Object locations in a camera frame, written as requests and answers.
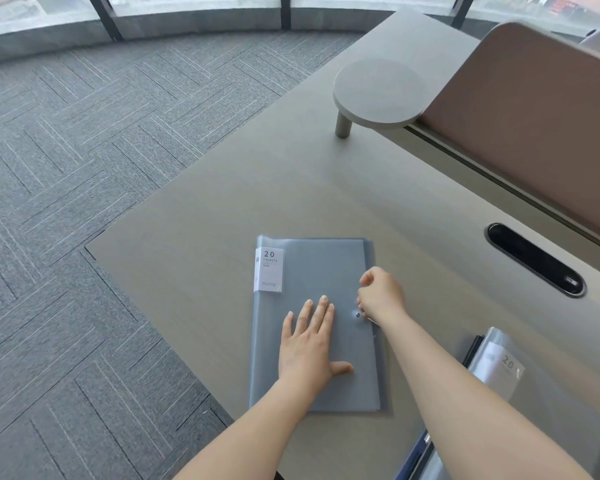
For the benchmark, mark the person's left thumb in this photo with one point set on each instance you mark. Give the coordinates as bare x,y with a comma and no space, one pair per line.
342,368

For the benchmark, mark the person's right hand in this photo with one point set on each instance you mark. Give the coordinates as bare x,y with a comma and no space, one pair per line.
386,294

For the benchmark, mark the grey-blue translucent document folder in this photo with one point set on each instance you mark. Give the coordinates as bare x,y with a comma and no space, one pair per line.
325,274

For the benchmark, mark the round grey desk shelf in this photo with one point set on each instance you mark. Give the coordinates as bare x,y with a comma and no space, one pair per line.
380,92

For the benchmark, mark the person's left forearm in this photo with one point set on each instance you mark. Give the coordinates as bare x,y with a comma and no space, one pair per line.
250,434

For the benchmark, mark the person's right forearm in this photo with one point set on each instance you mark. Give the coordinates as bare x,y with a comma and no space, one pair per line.
460,399

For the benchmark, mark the person's left middle finger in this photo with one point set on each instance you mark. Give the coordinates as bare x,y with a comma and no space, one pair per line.
321,314

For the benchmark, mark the black window frame bar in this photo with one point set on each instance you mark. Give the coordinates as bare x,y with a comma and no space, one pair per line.
106,17
464,8
285,10

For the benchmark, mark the pinkish-brown desk divider panel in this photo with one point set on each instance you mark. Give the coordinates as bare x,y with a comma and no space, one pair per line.
540,119

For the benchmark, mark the person's left little finger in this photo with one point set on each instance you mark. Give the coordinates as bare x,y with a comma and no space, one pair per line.
288,327

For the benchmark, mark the person's left hand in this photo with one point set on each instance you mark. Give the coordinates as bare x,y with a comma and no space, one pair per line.
305,354

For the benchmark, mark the person's right fingers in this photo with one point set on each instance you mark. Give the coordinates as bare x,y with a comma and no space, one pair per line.
366,294

